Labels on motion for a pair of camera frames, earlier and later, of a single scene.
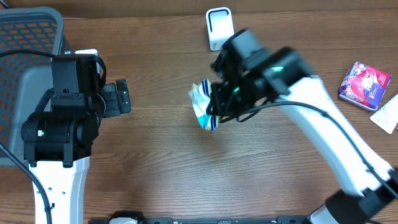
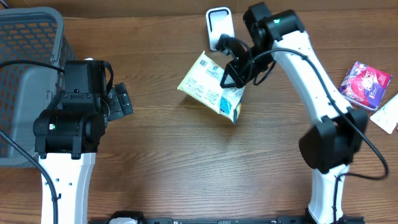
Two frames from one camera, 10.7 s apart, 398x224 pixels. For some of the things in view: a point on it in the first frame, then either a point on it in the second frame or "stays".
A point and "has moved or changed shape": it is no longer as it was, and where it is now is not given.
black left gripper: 111,91 stays
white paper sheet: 387,117 stays
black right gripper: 219,106 -> 237,81
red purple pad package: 365,86 stays
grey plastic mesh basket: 26,78 stays
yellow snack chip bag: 199,94 has moved or changed shape
